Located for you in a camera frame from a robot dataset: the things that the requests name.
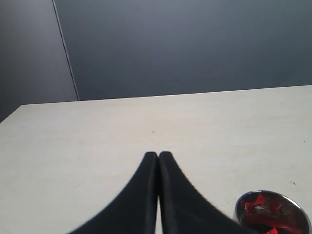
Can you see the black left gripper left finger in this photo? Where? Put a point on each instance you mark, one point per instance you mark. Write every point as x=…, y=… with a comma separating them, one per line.
x=134, y=209

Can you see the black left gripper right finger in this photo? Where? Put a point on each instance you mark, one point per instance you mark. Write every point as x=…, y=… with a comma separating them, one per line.
x=184, y=210

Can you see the red candies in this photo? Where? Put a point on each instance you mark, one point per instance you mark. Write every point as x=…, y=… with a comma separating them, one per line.
x=265, y=214

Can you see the steel cup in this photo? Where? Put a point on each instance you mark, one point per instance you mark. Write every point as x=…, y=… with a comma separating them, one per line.
x=295, y=202

